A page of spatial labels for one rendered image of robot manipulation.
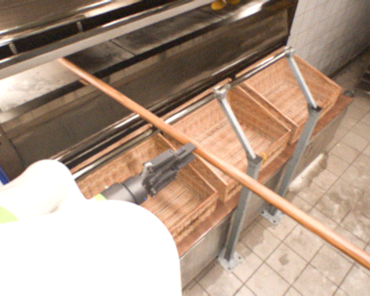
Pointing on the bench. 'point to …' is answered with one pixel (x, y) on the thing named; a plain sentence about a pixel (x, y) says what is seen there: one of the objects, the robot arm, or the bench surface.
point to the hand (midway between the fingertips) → (184, 155)
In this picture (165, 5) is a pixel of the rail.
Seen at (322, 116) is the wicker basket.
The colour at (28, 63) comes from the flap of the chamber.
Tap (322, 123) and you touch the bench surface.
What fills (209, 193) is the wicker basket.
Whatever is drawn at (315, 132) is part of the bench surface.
